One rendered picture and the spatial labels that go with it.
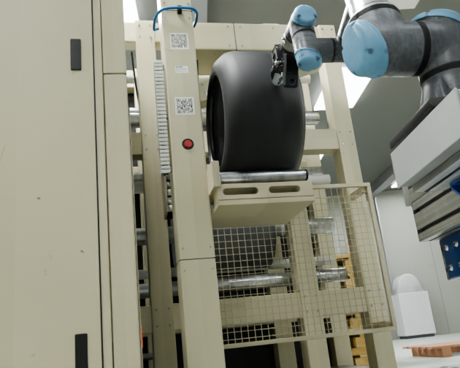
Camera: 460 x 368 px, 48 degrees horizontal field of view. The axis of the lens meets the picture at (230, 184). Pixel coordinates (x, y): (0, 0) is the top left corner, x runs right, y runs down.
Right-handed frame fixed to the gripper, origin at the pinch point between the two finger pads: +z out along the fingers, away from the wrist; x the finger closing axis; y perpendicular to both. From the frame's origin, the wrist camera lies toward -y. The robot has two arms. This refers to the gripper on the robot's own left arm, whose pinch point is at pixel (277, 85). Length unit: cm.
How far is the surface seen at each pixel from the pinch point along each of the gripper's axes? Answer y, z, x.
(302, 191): -35.8, 15.6, -7.9
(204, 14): 252, 247, -33
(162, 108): 4.5, 22.3, 39.8
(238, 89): -0.4, 2.2, 14.2
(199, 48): 49, 43, 18
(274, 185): -33.2, 15.3, 2.3
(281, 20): 277, 282, -126
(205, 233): -46, 27, 28
